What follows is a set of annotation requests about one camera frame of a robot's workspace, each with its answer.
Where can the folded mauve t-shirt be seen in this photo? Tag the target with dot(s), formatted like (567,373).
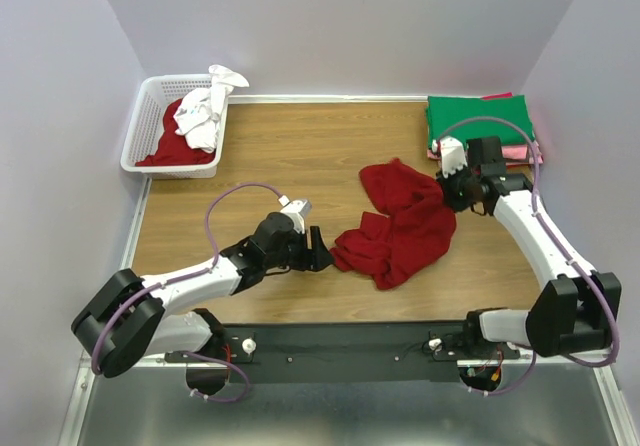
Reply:
(510,162)

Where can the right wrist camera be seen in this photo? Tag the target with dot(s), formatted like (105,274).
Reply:
(452,155)

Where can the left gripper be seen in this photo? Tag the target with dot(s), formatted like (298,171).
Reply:
(314,259)

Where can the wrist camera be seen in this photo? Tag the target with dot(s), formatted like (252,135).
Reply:
(452,155)
(297,211)

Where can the white plastic laundry basket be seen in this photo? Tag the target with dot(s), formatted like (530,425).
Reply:
(146,127)

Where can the folded magenta t-shirt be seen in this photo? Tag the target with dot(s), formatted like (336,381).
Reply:
(498,96)

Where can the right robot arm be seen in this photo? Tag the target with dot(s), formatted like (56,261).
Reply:
(577,306)

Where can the white t-shirt in basket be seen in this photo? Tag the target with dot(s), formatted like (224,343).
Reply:
(199,114)

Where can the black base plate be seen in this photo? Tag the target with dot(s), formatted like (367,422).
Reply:
(354,352)

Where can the folded green t-shirt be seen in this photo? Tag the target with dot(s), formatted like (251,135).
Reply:
(442,112)

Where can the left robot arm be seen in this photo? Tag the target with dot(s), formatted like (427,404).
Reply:
(120,324)

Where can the dark red t-shirt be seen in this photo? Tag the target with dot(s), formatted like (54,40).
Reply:
(411,229)

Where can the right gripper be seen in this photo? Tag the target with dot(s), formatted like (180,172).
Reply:
(454,204)

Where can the red t-shirt in basket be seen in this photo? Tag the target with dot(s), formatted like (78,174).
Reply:
(172,149)

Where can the white wall trim strip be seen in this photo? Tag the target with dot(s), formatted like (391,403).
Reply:
(323,99)

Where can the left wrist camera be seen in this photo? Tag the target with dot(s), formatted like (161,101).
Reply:
(297,211)

